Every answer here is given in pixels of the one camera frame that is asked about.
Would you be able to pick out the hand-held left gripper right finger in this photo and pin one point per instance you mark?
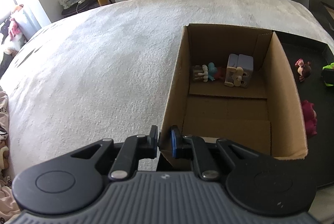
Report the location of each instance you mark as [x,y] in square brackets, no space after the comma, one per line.
[174,141]

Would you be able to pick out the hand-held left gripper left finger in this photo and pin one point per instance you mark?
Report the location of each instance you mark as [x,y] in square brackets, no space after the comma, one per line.
[154,136]

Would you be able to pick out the brown cardboard box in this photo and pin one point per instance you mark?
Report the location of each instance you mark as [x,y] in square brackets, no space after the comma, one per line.
[227,114]

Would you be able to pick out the teal and cream toy figure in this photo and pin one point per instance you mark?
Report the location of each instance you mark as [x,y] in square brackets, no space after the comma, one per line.
[211,72]

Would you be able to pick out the grey block toy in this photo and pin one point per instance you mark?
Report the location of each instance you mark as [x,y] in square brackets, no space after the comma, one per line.
[240,70]

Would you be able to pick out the pink bear toy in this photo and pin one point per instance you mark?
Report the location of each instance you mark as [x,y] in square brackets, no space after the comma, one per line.
[310,119]

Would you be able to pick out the brown-haired doll figurine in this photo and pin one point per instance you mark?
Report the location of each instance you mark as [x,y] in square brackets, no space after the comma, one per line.
[304,70]

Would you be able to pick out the black tray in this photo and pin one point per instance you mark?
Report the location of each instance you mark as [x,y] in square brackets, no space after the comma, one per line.
[322,109]

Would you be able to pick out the green cube toy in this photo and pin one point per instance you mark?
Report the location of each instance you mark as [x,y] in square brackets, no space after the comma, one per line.
[328,75]

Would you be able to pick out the white fluffy blanket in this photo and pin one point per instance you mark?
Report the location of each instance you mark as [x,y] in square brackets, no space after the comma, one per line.
[91,70]

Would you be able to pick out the pink patterned clothing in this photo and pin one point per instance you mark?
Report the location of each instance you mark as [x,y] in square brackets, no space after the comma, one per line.
[4,135]

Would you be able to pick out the pile of clothes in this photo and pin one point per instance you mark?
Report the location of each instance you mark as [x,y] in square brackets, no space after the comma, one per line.
[13,31]

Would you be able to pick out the black framed wooden board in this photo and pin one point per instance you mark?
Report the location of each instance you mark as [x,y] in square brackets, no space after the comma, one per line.
[326,15]

